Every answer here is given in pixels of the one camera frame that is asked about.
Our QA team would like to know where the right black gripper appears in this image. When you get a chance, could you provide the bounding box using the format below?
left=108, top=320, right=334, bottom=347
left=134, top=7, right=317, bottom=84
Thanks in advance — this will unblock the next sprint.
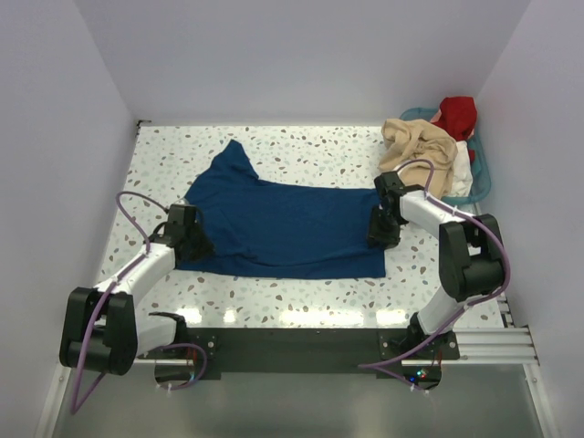
left=366, top=205, right=402, bottom=252

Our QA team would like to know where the blue printed t shirt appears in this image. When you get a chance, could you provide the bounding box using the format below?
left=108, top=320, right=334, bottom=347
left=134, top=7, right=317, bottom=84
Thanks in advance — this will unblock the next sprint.
left=179, top=141, right=386, bottom=279

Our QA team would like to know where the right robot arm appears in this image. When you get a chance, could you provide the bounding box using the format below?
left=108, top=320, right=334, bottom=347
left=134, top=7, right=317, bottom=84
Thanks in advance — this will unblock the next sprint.
left=367, top=172, right=510, bottom=364

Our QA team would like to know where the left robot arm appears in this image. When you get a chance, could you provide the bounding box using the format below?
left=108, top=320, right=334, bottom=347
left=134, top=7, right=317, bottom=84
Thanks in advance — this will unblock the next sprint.
left=59, top=203, right=214, bottom=375

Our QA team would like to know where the beige t shirt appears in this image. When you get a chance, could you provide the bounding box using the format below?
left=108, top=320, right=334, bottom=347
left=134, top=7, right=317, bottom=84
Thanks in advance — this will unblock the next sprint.
left=378, top=119, right=458, bottom=198

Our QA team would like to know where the white t shirt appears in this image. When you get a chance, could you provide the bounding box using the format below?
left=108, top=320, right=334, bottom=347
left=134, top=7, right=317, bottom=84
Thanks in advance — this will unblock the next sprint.
left=448, top=141, right=474, bottom=197

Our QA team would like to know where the teal laundry basket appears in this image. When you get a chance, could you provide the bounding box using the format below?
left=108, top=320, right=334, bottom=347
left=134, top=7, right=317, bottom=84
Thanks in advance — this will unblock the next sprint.
left=400, top=107, right=492, bottom=205

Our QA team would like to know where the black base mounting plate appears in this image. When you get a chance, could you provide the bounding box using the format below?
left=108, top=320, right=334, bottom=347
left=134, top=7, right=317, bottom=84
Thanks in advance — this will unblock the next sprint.
left=148, top=328, right=461, bottom=390

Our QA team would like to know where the red t shirt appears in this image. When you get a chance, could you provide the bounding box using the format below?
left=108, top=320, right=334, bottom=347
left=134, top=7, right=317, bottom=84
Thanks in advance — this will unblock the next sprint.
left=430, top=96, right=478, bottom=141

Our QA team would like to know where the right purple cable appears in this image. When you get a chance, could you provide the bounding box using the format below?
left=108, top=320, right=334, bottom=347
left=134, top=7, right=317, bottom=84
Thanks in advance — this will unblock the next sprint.
left=358, top=159, right=512, bottom=387

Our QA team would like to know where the purple cable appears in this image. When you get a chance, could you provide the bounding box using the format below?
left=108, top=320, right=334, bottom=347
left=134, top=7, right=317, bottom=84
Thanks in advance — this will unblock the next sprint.
left=358, top=159, right=512, bottom=387
left=68, top=190, right=209, bottom=415

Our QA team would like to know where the aluminium frame rail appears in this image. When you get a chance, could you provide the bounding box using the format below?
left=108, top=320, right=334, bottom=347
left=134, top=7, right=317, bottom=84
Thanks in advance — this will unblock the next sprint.
left=63, top=296, right=542, bottom=366

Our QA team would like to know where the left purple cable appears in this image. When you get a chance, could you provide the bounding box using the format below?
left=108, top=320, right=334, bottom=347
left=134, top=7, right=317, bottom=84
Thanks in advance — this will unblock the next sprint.
left=68, top=190, right=209, bottom=415

